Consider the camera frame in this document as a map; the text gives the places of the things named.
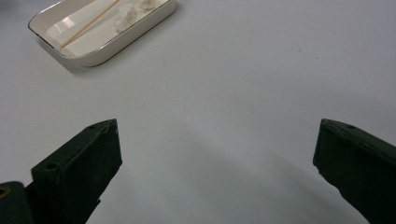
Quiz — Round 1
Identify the thin wooden stick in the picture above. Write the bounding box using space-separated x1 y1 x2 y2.
60 0 121 49

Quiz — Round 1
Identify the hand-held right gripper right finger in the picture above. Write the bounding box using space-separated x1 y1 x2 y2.
312 119 396 224

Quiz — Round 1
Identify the white tissue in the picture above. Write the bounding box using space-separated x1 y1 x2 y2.
113 3 148 33

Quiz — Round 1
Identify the white rectangular tray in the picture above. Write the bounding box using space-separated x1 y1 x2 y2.
27 0 177 68

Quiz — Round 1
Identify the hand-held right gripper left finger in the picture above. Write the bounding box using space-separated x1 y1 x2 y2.
31 119 123 224

